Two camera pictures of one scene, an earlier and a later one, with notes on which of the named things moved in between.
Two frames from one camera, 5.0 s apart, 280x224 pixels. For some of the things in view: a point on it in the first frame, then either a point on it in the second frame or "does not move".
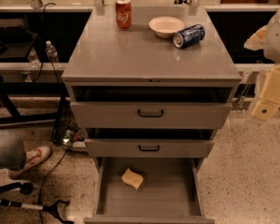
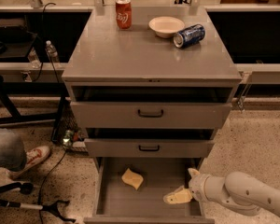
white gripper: [278, 36] to [198, 186]
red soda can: [123, 13] does not move
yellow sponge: [132, 178] does not move
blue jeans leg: [7, 150] does not move
